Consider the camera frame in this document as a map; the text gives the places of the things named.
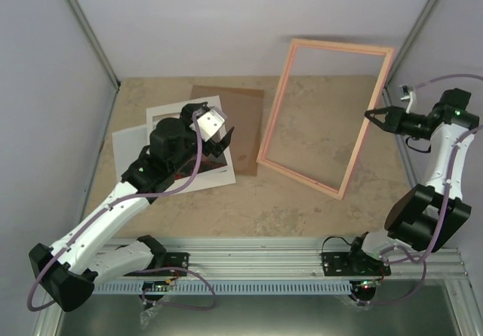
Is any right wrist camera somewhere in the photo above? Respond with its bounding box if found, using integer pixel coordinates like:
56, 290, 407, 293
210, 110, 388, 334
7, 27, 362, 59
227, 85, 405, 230
399, 85, 417, 114

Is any brown backing board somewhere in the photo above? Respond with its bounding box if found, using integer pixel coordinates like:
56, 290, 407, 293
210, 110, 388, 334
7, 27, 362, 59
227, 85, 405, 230
190, 85, 265, 176

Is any white paper sheet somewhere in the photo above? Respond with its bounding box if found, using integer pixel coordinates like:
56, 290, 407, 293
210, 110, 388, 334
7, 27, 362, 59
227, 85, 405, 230
112, 125, 148, 180

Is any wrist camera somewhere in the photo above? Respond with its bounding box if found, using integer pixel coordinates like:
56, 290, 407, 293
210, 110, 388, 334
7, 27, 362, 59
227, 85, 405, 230
196, 106, 226, 142
399, 85, 417, 114

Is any blue grey cable duct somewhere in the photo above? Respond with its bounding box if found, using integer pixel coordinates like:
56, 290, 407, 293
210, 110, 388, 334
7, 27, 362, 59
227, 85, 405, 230
94, 279, 352, 296

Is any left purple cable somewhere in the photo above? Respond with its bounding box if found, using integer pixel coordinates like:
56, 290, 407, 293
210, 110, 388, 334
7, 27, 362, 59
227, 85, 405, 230
26, 111, 218, 313

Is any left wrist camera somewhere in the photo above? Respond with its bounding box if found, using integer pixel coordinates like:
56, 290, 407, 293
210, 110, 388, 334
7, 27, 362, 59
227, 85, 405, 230
196, 106, 226, 142

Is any red black photo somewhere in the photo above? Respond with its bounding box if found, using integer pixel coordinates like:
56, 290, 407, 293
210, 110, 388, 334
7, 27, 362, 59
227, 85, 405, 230
174, 155, 227, 180

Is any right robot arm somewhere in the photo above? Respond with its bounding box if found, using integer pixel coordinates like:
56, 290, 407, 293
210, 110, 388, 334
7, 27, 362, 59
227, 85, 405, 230
346, 85, 481, 275

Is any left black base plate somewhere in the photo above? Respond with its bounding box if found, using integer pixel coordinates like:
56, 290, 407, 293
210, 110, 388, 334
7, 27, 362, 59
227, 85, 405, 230
149, 252, 189, 277

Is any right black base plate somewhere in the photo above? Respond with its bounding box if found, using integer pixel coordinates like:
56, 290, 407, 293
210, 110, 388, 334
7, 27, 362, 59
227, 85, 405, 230
321, 251, 392, 277

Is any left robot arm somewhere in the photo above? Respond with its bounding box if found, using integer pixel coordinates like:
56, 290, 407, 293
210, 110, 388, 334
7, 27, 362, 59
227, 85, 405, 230
27, 102, 233, 312

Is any white mat board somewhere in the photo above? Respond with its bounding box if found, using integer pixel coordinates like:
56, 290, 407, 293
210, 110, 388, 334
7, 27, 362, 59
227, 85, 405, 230
146, 96, 235, 193

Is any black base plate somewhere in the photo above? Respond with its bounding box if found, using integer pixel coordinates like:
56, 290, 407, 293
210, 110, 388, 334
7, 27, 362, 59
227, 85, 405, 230
149, 252, 189, 277
321, 251, 392, 277

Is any aluminium rail base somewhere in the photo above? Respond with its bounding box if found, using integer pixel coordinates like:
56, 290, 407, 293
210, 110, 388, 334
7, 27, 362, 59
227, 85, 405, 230
35, 238, 482, 335

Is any right corner aluminium post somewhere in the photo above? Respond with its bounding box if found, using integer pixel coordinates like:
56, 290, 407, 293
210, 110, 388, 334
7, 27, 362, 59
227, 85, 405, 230
386, 0, 441, 86

